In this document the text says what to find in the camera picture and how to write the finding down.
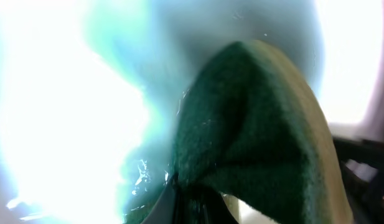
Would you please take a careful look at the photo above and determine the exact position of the white plate top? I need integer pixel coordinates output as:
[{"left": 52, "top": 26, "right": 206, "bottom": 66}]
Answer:
[{"left": 0, "top": 0, "right": 383, "bottom": 223}]

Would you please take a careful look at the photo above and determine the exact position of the green yellow scrub sponge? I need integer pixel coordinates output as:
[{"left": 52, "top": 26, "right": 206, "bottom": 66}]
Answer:
[{"left": 124, "top": 39, "right": 354, "bottom": 224}]

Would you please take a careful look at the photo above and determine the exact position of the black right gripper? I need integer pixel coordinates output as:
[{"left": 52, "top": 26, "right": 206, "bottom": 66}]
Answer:
[{"left": 333, "top": 137, "right": 384, "bottom": 224}]

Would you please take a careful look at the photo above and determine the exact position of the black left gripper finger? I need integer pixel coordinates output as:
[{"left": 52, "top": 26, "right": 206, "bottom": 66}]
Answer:
[{"left": 143, "top": 174, "right": 238, "bottom": 224}]

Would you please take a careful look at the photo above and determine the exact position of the large brown serving tray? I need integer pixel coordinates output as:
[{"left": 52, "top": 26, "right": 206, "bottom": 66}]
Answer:
[{"left": 363, "top": 1, "right": 384, "bottom": 142}]

